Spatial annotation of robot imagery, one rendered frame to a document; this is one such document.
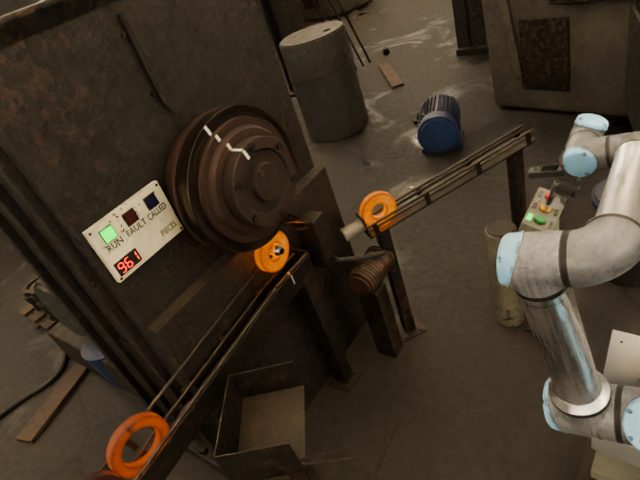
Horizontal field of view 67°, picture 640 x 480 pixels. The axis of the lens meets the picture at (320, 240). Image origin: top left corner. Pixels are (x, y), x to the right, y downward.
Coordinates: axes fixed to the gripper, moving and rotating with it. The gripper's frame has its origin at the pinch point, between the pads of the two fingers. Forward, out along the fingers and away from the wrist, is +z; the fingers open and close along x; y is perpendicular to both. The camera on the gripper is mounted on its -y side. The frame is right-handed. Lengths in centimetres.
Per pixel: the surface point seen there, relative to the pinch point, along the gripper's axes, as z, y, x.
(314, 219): 12, -73, -39
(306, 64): 72, -211, 162
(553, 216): 6.7, 3.9, 4.7
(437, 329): 78, -21, -14
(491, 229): 20.7, -14.8, 1.7
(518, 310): 58, 7, 0
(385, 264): 35, -47, -25
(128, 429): 15, -74, -133
